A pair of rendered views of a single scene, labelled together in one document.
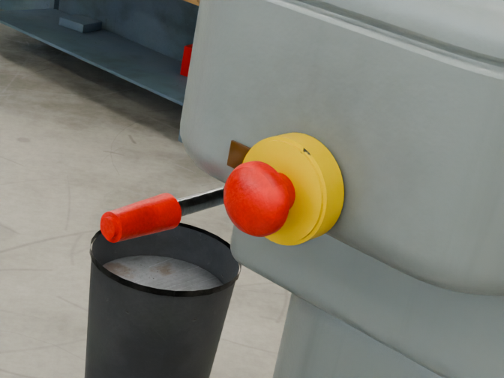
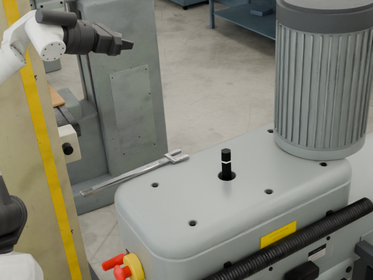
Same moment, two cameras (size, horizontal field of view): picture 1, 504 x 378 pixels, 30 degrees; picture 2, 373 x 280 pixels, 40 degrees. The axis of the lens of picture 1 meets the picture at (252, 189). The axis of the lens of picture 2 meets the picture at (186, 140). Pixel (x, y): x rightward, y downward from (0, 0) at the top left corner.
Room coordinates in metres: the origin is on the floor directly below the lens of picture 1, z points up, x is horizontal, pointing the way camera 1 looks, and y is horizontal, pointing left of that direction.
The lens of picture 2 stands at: (-0.16, -0.45, 2.51)
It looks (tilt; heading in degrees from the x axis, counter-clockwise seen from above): 31 degrees down; 25
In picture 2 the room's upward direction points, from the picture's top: 4 degrees counter-clockwise
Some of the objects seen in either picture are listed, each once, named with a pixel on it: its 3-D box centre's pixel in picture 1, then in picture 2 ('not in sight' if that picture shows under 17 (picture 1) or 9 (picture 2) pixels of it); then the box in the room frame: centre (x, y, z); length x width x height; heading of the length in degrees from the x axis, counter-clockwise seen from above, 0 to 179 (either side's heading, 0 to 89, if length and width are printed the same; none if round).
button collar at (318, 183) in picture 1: (290, 188); (134, 268); (0.48, -0.02, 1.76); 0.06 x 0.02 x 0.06; 54
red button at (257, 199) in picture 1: (263, 196); (122, 273); (0.46, -0.01, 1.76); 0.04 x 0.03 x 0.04; 54
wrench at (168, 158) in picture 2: not in sight; (135, 173); (0.61, 0.03, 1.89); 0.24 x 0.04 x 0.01; 145
